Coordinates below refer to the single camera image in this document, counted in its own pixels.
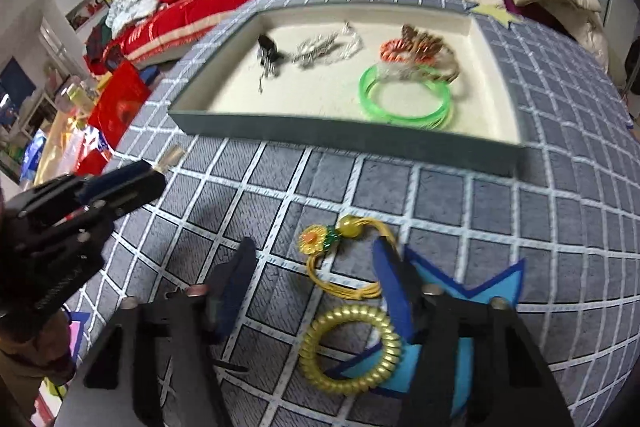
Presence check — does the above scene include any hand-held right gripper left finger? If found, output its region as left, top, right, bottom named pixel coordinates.
left=82, top=236, right=258, bottom=427

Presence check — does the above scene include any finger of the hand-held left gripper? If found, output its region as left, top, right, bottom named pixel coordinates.
left=79, top=161, right=167, bottom=206
left=111, top=186, right=167, bottom=222

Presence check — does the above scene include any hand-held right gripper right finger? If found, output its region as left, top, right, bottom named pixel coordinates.
left=372, top=237, right=576, bottom=427

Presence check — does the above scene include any yellow flower bracelet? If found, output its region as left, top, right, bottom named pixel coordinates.
left=299, top=216, right=401, bottom=303

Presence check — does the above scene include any small clear clip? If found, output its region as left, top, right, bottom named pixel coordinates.
left=156, top=144, right=187, bottom=170

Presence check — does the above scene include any yellow spiral hair tie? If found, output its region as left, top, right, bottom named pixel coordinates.
left=299, top=305, right=403, bottom=395

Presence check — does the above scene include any grey tray with cream lining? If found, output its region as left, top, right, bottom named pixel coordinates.
left=167, top=0, right=531, bottom=178

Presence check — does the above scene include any green translucent bangle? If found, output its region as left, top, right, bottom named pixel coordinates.
left=359, top=63, right=453, bottom=130

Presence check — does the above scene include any clear bead bracelet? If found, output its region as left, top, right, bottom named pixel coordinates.
left=375, top=62, right=441, bottom=81

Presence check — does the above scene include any crystal bead chain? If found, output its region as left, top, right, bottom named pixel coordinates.
left=290, top=22, right=363, bottom=70

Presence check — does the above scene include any brown spiral hair tie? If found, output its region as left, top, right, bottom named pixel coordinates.
left=400, top=24, right=458, bottom=72

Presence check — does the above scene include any person's left forearm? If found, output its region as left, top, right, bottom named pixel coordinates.
left=0, top=307, right=76, bottom=427

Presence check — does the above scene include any blue star sticker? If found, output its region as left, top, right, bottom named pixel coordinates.
left=340, top=247, right=527, bottom=420

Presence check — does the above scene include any red gift bag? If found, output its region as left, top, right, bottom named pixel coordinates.
left=87, top=62, right=153, bottom=148

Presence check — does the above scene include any small pink star sticker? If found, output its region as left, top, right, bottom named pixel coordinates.
left=65, top=311, right=92, bottom=368

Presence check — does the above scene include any white teal knitted cloth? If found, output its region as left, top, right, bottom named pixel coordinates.
left=107, top=0, right=168, bottom=38

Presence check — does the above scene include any grey checked tablecloth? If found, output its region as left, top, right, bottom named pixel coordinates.
left=60, top=0, right=640, bottom=427

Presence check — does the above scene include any black hair clip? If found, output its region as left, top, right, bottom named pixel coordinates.
left=255, top=34, right=286, bottom=95

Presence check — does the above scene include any yellow star sticker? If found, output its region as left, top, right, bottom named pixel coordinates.
left=467, top=4, right=523, bottom=30

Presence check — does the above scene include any orange spiral hair tie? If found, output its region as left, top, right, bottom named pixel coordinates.
left=377, top=39, right=416, bottom=65

